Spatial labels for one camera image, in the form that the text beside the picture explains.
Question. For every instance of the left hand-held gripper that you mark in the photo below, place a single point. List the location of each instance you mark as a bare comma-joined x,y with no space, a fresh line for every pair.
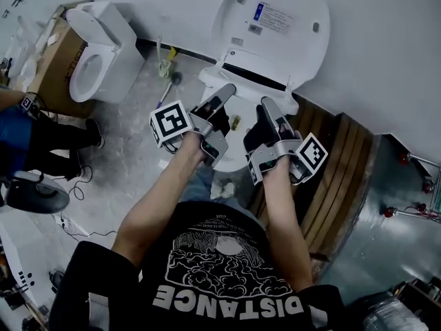
170,122

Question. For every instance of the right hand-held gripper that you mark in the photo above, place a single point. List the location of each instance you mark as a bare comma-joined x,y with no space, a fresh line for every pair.
311,155

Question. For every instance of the person's left forearm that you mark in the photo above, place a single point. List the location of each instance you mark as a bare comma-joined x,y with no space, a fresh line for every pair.
155,202

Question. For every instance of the person's right forearm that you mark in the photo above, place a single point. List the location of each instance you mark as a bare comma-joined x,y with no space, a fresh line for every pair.
286,226

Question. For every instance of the white smart toilet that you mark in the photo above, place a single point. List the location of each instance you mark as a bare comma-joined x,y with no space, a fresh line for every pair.
211,76

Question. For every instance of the white toilet lid with label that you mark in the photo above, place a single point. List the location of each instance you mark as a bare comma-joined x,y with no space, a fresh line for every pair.
293,40

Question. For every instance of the white ceramic toilet with tank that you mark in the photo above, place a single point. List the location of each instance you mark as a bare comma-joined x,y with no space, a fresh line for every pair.
113,47

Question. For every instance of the person's white shoe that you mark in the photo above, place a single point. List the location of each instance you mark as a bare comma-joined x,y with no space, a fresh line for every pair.
224,188

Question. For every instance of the wooden slatted step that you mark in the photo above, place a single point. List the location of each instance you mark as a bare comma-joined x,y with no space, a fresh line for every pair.
330,171

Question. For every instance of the brown cardboard box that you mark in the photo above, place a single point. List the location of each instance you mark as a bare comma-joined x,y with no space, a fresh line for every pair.
58,81

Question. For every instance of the person's black printed t-shirt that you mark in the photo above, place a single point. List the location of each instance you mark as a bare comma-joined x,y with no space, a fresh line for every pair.
213,288

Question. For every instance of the grey rounded device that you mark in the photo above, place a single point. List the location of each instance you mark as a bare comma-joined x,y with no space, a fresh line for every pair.
38,193

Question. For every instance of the white plastic wrapping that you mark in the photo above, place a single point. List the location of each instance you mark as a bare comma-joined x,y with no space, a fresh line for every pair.
27,57

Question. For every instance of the plastic-wrapped roll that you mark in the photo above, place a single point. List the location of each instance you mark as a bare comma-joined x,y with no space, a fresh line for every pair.
396,314

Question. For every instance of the black case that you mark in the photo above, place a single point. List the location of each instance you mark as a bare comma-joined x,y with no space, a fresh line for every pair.
420,298

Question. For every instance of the white flat board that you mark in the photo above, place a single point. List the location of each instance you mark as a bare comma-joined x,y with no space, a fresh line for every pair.
17,253

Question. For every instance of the small metal bracket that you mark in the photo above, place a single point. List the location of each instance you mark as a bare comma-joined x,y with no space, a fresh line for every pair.
18,2

